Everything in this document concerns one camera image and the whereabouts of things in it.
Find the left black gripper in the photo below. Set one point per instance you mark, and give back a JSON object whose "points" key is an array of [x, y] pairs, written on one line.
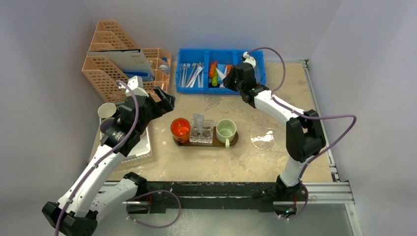
{"points": [[164, 105]]}

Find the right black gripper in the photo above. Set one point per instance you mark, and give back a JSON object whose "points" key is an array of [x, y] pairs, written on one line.
{"points": [[234, 77]]}

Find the orange translucent cup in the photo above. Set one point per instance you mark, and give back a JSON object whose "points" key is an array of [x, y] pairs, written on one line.
{"points": [[180, 129]]}

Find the light green ceramic mug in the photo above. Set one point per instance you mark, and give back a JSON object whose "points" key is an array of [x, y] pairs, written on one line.
{"points": [[226, 131]]}

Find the clear glass toothbrush holder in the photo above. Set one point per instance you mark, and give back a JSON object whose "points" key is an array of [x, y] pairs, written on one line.
{"points": [[204, 137]]}

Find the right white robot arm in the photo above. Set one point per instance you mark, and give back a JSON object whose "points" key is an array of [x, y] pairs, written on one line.
{"points": [[304, 133]]}

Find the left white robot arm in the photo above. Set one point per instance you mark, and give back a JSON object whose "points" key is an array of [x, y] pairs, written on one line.
{"points": [[82, 207]]}

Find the brown wooden oval tray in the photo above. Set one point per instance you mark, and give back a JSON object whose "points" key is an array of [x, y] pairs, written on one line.
{"points": [[215, 142]]}

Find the yellow green small tube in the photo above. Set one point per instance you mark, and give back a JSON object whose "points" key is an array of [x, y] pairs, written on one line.
{"points": [[214, 80]]}

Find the blue small tube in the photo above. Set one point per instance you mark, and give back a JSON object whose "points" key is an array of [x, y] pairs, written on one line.
{"points": [[220, 70]]}

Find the orange small tube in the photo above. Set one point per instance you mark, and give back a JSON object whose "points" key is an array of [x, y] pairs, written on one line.
{"points": [[212, 69]]}

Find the blue plastic compartment bin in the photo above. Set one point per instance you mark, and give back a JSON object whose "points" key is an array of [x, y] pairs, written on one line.
{"points": [[190, 59]]}

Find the white paper folder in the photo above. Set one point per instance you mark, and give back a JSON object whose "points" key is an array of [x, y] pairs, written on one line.
{"points": [[133, 62]]}

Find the white plastic cup bin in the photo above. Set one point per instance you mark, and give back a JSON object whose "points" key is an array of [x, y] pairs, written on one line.
{"points": [[141, 150]]}

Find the cream ceramic mug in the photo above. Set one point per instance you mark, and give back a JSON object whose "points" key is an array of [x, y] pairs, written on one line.
{"points": [[106, 110]]}

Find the purple ceramic mug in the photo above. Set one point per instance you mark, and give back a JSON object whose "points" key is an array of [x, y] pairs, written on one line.
{"points": [[105, 124]]}

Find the peach plastic desk organizer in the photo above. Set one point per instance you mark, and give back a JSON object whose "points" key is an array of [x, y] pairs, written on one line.
{"points": [[103, 74]]}

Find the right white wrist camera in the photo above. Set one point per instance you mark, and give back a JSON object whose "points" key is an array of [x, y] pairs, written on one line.
{"points": [[247, 58]]}

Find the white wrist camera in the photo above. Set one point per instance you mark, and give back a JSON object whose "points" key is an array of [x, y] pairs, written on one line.
{"points": [[247, 58], [136, 85]]}

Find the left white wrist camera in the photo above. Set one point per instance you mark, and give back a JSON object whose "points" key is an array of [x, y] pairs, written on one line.
{"points": [[136, 85]]}

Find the black aluminium base frame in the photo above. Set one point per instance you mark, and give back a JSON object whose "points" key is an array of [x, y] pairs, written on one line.
{"points": [[260, 196]]}

